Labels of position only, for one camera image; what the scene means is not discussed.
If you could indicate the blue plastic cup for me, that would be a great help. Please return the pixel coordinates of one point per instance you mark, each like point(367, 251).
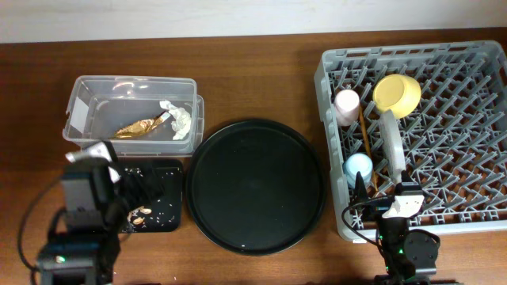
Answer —
point(358, 163)

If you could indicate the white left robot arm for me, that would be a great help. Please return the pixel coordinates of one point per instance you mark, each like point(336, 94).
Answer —
point(83, 242)

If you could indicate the black round tray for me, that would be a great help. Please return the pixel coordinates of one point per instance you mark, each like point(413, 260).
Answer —
point(255, 187)

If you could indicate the grey dishwasher rack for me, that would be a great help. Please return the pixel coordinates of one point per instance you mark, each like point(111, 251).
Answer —
point(454, 141)

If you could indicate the wooden chopstick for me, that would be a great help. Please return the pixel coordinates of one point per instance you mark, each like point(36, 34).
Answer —
point(367, 146)

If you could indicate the yellow bowl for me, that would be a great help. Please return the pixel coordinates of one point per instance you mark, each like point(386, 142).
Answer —
point(399, 93)

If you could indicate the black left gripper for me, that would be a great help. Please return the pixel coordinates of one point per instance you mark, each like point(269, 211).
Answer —
point(139, 187)

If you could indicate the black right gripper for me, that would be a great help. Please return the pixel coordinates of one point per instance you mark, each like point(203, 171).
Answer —
point(360, 194)

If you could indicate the white tissue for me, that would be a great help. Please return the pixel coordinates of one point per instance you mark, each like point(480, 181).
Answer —
point(182, 119)

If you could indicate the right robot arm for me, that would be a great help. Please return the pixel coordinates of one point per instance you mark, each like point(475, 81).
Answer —
point(409, 255)

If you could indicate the pink plastic cup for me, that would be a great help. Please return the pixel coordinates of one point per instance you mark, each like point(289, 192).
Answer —
point(346, 103)

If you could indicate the grey round plate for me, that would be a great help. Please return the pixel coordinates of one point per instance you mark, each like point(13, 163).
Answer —
point(392, 146)

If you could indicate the clear plastic bin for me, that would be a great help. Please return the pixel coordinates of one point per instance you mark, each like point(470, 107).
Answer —
point(101, 105)

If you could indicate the noodle and rice leftovers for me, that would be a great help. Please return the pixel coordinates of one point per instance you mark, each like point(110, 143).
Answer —
point(163, 214)

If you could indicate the black rectangular tray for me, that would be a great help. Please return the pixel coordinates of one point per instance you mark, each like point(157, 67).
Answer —
point(158, 163)

